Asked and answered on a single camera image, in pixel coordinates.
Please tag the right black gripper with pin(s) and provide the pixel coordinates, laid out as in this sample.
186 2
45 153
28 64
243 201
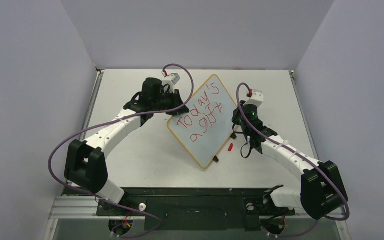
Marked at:
240 122

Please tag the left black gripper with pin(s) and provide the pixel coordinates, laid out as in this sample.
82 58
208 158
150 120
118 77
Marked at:
175 98

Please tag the red marker cap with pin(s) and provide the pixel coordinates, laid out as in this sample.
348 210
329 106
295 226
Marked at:
230 148

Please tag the yellow-framed whiteboard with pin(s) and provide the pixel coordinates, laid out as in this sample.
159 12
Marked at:
207 127

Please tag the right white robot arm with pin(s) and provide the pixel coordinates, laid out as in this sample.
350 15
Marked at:
322 193

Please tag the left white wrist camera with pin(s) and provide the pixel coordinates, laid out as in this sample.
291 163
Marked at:
169 82

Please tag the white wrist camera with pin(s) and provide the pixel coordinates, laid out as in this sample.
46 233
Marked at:
255 97
169 82

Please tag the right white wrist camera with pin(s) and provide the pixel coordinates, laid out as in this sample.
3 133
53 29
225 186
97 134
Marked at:
255 97

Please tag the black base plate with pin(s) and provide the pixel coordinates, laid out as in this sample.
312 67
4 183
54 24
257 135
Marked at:
194 209

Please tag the aluminium frame rail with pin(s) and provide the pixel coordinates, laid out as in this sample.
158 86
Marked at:
85 207

